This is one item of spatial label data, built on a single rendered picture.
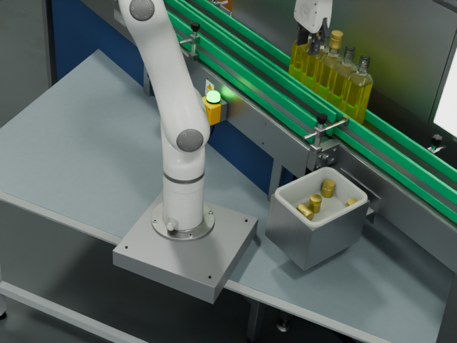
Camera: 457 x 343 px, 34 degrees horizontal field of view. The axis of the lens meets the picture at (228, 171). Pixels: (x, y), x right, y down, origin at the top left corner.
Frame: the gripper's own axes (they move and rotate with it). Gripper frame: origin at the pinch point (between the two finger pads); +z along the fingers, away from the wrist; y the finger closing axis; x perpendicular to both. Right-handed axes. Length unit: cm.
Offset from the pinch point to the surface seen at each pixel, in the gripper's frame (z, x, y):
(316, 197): 40.9, -0.1, 15.5
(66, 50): 79, -19, -149
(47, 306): 119, -64, -43
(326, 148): 33.7, 9.2, 4.6
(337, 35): 6.0, 17.2, -9.4
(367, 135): 27.0, 17.5, 11.4
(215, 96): 37, -6, -35
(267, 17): 26, 25, -58
